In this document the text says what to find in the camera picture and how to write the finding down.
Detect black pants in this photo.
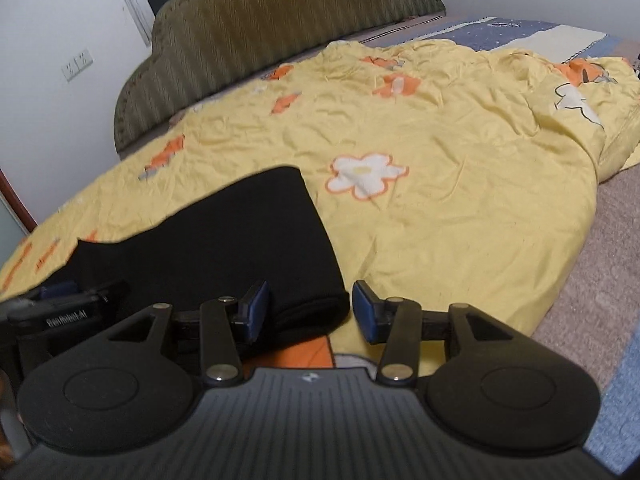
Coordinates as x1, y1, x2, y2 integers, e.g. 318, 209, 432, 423
43, 166, 349, 360

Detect yellow carrot print quilt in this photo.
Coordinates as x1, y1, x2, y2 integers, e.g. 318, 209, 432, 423
1, 40, 639, 357

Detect striped fleece blanket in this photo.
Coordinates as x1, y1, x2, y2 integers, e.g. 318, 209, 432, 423
534, 164, 639, 474

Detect blue patterned bed sheet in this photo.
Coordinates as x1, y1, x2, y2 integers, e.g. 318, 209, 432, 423
408, 16, 639, 67

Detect olive green padded headboard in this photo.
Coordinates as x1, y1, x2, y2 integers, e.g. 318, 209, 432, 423
114, 0, 446, 155

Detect red brown door frame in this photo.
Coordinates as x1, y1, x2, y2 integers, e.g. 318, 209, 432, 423
0, 170, 37, 233

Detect white wall socket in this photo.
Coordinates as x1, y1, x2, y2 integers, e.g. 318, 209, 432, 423
61, 49, 93, 81

